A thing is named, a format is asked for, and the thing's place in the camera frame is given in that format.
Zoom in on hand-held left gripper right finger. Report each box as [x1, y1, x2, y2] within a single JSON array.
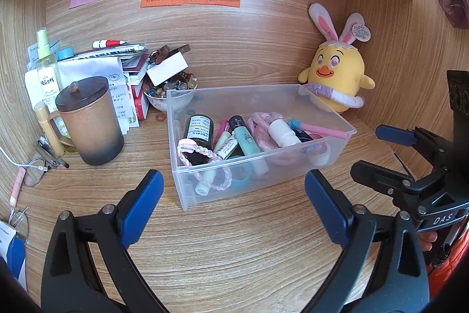
[[304, 169, 430, 313]]

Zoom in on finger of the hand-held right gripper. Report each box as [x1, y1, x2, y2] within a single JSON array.
[[350, 160, 433, 218], [375, 125, 455, 174]]

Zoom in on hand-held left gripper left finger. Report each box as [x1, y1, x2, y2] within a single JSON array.
[[41, 169, 165, 313]]

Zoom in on white bandage roll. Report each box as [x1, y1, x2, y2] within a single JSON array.
[[308, 144, 330, 167]]

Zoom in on clear plastic storage box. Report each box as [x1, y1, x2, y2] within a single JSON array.
[[166, 84, 357, 213]]

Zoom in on pale green tube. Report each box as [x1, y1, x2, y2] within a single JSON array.
[[194, 168, 217, 196]]

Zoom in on pink pen with blue tip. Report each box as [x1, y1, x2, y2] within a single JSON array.
[[288, 119, 348, 139]]

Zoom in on pink white braided bracelet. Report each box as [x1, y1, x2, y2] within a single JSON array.
[[177, 139, 233, 192]]

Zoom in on white pill bottle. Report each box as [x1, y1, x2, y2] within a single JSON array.
[[267, 119, 301, 148]]

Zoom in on dark glass bottle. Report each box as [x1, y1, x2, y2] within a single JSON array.
[[183, 114, 215, 167]]

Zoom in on mint green tube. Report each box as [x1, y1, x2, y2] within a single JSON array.
[[234, 124, 268, 176]]

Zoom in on silver labelled tube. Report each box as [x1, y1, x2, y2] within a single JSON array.
[[214, 131, 239, 161]]

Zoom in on person's right hand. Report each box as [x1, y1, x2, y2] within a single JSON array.
[[418, 230, 438, 253]]

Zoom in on red garment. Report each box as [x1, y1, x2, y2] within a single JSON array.
[[427, 214, 469, 299]]

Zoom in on yellow chick plush toy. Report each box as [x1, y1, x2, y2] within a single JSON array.
[[298, 2, 376, 114]]

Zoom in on brown mug with lid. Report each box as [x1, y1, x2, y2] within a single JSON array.
[[47, 76, 125, 166]]

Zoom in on white bowl of beads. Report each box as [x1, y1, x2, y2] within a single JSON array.
[[143, 73, 198, 113]]

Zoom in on black lipstick tube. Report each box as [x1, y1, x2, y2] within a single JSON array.
[[228, 114, 247, 133]]

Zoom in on yellow tube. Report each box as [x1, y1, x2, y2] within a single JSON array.
[[34, 102, 67, 156]]

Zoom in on pink lip gloss stick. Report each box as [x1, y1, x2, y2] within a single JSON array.
[[9, 168, 26, 207]]

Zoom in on small white box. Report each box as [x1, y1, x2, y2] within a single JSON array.
[[146, 53, 188, 86]]

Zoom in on stack of books and papers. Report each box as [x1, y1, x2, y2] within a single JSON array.
[[25, 40, 151, 130]]

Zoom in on blue and white box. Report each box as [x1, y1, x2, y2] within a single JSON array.
[[0, 221, 28, 292]]

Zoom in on brown hair clip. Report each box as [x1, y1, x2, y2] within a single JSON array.
[[148, 45, 191, 65]]

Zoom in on pale green spray bottle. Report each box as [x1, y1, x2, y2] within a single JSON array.
[[35, 27, 61, 104]]

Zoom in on red and white marker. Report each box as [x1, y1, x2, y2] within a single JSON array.
[[93, 39, 127, 50]]

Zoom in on pink cord bundle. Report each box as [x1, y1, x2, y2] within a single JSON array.
[[247, 111, 284, 152]]

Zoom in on wire frame eyeglasses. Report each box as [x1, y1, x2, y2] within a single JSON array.
[[7, 207, 30, 244], [22, 157, 50, 188]]

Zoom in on white charging cable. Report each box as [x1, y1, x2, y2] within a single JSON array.
[[0, 146, 48, 172]]

